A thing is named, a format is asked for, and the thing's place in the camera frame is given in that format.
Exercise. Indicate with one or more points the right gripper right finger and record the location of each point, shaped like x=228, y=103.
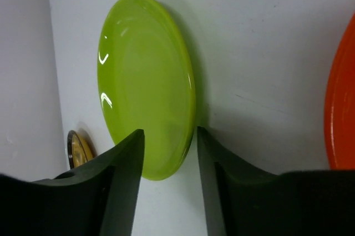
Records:
x=242, y=199

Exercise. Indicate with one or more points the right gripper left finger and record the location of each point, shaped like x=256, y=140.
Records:
x=96, y=198

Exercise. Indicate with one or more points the green plate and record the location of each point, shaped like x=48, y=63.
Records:
x=145, y=81

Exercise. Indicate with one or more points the brown yellow plate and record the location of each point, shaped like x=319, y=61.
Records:
x=79, y=151

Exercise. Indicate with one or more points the orange plate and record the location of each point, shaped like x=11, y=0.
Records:
x=339, y=105

